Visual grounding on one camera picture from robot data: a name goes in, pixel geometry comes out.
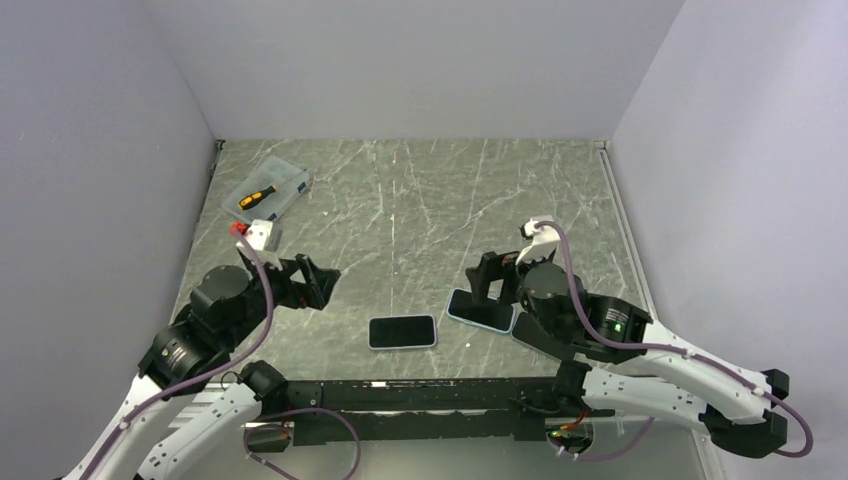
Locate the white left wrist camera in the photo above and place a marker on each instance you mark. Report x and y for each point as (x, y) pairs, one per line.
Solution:
(258, 242)

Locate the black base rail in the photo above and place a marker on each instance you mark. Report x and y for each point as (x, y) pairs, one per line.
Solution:
(321, 412)

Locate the light blue phone case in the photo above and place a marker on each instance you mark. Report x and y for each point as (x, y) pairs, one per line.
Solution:
(464, 324)

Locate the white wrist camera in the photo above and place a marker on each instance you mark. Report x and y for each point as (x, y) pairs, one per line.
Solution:
(258, 242)
(543, 240)

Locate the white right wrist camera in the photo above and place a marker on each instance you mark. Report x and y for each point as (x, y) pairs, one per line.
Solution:
(543, 240)

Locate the clear magsafe phone case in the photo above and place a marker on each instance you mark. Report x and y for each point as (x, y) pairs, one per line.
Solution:
(530, 331)

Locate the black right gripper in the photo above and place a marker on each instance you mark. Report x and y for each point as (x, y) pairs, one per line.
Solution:
(493, 266)

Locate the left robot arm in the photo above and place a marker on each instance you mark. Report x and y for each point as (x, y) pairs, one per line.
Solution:
(226, 318)

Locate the yellow black screwdriver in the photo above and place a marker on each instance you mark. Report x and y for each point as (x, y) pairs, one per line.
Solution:
(251, 200)

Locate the clear plastic organizer box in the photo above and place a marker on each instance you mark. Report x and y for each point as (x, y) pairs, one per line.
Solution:
(291, 182)

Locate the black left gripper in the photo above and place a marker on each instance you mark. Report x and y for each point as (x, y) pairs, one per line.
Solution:
(318, 283)

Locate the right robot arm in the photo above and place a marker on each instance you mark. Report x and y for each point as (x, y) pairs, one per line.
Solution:
(618, 358)

